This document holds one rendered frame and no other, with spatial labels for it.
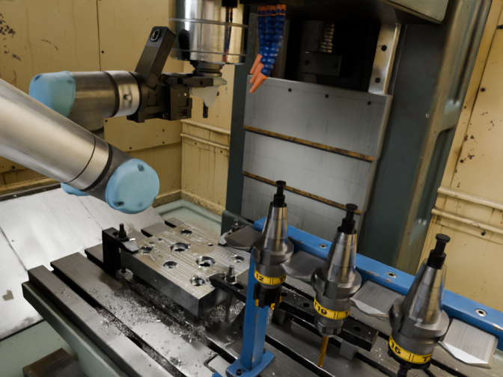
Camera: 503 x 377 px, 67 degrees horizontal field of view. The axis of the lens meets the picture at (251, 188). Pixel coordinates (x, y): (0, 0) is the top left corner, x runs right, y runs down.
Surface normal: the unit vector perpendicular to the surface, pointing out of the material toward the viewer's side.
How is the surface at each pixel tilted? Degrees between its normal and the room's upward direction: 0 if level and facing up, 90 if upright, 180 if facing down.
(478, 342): 0
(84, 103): 90
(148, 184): 90
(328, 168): 90
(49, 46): 90
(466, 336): 0
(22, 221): 24
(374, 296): 0
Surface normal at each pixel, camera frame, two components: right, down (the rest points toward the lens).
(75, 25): 0.78, 0.29
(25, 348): 0.08, -0.93
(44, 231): 0.39, -0.73
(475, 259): -0.62, 0.22
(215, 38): 0.29, 0.37
